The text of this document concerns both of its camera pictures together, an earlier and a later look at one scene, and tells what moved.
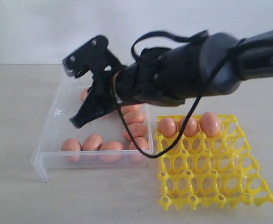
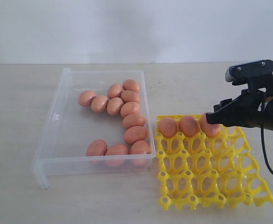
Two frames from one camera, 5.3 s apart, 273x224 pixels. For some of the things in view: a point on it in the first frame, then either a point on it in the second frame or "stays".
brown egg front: (191, 128) stays
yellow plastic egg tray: (202, 171) stays
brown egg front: (93, 142) → (96, 150)
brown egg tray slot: (167, 127) stays
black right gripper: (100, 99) → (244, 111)
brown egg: (210, 124) stays
